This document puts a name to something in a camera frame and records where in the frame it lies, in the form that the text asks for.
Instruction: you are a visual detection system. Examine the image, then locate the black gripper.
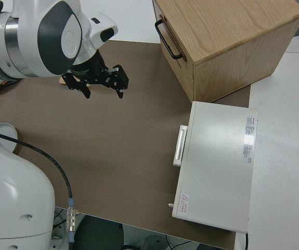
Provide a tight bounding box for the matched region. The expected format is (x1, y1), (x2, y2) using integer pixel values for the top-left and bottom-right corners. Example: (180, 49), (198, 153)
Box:
(61, 51), (130, 99)

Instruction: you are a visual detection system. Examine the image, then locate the gray round plate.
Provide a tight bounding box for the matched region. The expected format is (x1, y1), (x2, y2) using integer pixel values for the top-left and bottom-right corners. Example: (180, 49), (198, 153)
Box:
(0, 122), (19, 153)

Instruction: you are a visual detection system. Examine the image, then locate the wooden mug stand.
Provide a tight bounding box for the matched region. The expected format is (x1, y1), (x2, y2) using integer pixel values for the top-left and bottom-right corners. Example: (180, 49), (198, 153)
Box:
(58, 74), (92, 88)

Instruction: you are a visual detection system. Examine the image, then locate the brown table mat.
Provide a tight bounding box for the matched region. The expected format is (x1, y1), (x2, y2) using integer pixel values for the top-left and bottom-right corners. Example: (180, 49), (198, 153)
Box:
(0, 40), (252, 250)

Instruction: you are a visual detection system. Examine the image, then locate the white toaster oven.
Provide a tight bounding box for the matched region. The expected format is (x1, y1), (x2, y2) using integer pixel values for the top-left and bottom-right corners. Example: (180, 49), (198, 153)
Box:
(167, 101), (259, 234)

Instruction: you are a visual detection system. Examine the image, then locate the wooden drawer cabinet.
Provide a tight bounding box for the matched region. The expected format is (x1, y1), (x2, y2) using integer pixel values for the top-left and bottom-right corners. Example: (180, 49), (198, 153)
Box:
(152, 0), (299, 103)

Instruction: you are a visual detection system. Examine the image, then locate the black cabinet drawer handle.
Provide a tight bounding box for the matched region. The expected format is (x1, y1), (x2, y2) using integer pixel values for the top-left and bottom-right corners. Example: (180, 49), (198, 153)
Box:
(154, 20), (184, 60)

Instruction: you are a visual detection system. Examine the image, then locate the black cable with metal connector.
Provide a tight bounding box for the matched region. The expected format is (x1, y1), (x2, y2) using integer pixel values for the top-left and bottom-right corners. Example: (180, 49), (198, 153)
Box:
(0, 129), (78, 245)

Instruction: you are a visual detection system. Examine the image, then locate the black round base plate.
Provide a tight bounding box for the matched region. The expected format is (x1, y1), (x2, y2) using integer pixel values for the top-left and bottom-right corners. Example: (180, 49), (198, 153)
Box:
(73, 215), (126, 250)

